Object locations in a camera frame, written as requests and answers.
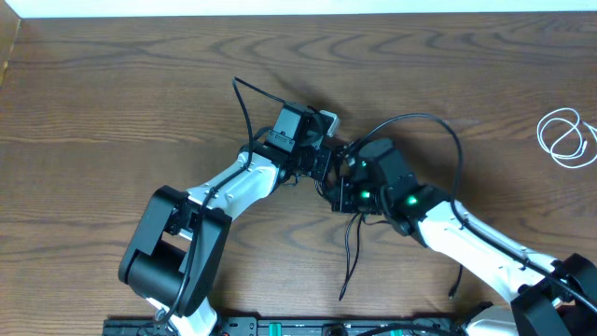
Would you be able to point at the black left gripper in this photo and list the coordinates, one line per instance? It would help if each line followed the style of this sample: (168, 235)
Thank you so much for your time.
(322, 171)

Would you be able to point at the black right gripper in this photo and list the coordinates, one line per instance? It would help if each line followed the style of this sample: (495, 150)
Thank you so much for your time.
(346, 186)

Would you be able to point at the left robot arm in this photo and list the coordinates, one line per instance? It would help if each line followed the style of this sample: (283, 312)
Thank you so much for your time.
(173, 256)

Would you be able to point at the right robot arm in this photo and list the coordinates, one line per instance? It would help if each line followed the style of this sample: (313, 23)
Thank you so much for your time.
(545, 295)

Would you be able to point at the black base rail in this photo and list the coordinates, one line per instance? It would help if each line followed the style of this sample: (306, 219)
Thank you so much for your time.
(251, 326)

